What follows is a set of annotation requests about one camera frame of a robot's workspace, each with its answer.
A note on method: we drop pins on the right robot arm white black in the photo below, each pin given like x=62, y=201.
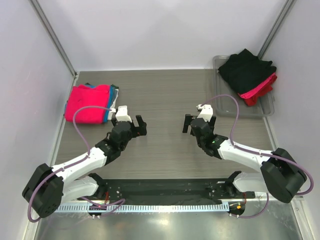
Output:
x=277, y=173

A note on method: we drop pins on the slotted cable duct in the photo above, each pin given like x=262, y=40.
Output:
x=83, y=207

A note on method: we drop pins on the red t shirt in bin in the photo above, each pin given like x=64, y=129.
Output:
x=253, y=100

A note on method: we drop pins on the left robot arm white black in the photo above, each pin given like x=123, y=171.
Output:
x=51, y=186

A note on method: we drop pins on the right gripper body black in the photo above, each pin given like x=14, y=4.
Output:
x=192, y=132

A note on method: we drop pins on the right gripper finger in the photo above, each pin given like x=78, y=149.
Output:
x=186, y=123
x=212, y=122

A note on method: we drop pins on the left aluminium frame post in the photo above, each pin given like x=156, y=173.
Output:
x=52, y=35

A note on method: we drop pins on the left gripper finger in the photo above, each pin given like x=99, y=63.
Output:
x=141, y=129
x=114, y=121

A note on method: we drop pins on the pink t shirt in bin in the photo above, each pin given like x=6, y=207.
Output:
x=255, y=90

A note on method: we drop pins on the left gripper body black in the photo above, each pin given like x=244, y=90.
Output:
x=134, y=131

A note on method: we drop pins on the folded pink t shirt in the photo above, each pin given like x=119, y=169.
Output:
x=77, y=99

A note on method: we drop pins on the aluminium frame post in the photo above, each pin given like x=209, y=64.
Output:
x=52, y=35
x=280, y=19

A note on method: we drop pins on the folded white t shirt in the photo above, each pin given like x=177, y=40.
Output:
x=114, y=97

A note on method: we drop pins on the clear plastic bin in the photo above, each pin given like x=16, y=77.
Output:
x=225, y=106

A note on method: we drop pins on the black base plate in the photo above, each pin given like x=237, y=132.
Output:
x=169, y=191

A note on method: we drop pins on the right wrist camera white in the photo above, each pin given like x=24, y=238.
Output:
x=205, y=112

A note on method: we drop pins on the right aluminium frame post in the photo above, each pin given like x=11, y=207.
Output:
x=280, y=19

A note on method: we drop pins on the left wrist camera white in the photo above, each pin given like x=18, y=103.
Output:
x=121, y=114

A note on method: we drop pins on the folded green t shirt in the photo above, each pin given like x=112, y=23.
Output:
x=115, y=87

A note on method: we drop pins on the black t shirt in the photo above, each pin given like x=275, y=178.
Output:
x=244, y=71

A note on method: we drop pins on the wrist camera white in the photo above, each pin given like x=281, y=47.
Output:
x=205, y=112
x=121, y=114

